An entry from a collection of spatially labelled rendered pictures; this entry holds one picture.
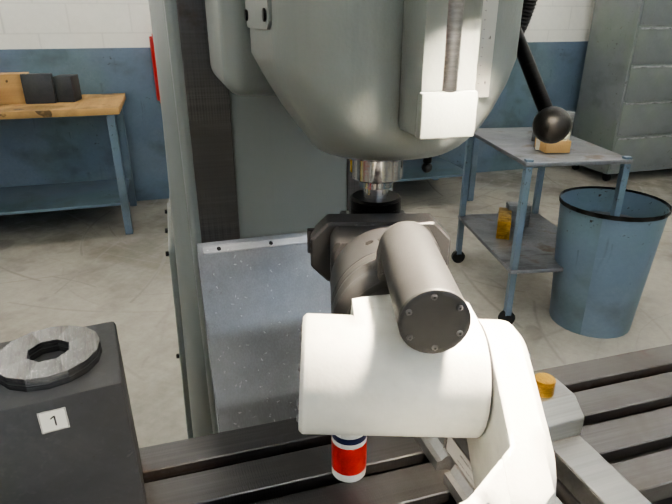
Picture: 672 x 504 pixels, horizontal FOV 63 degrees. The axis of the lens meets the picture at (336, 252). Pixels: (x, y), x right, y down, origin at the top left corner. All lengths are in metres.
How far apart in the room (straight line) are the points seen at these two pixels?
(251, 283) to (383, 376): 0.62
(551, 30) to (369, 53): 5.43
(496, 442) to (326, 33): 0.27
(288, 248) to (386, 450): 0.36
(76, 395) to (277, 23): 0.35
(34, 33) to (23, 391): 4.27
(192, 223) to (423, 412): 0.64
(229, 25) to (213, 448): 0.48
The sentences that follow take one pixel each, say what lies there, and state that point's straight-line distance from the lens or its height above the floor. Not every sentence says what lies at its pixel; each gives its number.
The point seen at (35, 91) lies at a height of 0.96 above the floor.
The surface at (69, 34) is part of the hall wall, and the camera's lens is 4.70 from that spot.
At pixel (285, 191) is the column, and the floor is 1.16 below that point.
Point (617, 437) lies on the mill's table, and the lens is 0.81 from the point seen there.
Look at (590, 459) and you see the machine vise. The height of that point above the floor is 1.00.
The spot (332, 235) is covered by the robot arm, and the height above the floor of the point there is 1.25.
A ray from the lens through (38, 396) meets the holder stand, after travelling 0.55.
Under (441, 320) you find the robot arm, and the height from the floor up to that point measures 1.28.
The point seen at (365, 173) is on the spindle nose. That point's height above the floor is 1.29.
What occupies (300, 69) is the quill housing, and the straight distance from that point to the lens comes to 0.39.
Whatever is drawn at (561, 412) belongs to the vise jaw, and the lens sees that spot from 0.65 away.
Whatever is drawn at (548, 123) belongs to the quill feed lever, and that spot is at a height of 1.34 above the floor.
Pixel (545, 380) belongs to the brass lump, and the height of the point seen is 1.06.
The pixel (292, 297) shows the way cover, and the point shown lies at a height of 0.99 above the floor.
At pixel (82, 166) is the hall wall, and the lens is 4.82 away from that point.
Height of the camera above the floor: 1.41
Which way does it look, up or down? 23 degrees down
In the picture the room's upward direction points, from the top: straight up
